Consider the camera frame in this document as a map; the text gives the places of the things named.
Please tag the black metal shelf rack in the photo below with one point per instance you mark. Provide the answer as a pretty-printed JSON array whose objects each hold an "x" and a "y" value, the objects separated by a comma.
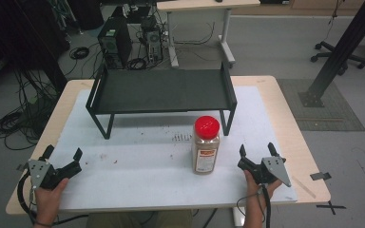
[{"x": 161, "y": 90}]

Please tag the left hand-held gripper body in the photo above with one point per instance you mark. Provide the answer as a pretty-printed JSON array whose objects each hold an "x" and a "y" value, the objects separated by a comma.
[{"x": 44, "y": 172}]

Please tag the person's right hand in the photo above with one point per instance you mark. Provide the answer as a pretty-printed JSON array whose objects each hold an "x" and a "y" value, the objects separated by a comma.
[{"x": 253, "y": 190}]

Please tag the white table leg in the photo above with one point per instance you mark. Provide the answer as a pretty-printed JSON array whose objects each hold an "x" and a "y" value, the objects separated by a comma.
[{"x": 238, "y": 217}]

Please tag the black computer tower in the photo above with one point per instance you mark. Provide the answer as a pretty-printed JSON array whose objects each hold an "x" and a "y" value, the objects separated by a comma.
[{"x": 115, "y": 41}]

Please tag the black curtain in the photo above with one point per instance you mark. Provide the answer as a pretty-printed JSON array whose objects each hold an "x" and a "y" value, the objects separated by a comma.
[{"x": 28, "y": 31}]

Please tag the black tape strip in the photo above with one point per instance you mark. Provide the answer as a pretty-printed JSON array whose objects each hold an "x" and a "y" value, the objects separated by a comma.
[{"x": 320, "y": 176}]

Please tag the white leg wooden desk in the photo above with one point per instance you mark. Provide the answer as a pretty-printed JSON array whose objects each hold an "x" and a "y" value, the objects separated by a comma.
[{"x": 202, "y": 6}]

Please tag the white table mat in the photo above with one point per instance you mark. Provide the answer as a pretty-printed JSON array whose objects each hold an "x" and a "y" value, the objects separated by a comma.
[{"x": 158, "y": 177}]

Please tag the open computer tower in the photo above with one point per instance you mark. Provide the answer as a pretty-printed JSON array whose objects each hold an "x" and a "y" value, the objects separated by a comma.
[{"x": 152, "y": 41}]

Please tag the black office chair base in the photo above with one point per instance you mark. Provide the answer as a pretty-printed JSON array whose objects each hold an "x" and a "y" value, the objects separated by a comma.
[{"x": 339, "y": 57}]

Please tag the red lid spice jar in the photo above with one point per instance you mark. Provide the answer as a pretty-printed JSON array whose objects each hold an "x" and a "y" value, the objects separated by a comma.
[{"x": 206, "y": 145}]

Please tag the person's left hand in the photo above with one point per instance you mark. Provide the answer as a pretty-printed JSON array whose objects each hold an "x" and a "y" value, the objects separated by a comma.
[{"x": 49, "y": 202}]

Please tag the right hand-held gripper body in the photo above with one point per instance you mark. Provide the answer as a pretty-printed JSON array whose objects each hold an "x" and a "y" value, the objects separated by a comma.
[{"x": 267, "y": 171}]

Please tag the black metal pillar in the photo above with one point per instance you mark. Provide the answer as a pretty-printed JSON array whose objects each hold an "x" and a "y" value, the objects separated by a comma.
[{"x": 345, "y": 47}]

